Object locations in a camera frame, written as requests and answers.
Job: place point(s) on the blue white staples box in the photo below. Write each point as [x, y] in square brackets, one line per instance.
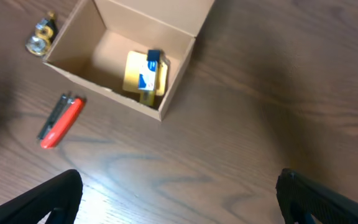
[147, 75]

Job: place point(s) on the yellow sticky note pad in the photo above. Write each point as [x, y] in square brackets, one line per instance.
[132, 72]

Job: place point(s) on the black yellow correction tape dispenser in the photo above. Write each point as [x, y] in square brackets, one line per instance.
[40, 42]

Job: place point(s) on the red black stapler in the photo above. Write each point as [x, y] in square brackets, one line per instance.
[61, 119]

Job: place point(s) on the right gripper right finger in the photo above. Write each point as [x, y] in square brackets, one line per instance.
[302, 200]

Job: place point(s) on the open brown cardboard box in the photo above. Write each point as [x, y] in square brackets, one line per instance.
[92, 46]

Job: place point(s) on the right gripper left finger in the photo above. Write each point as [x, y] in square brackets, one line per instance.
[58, 198]

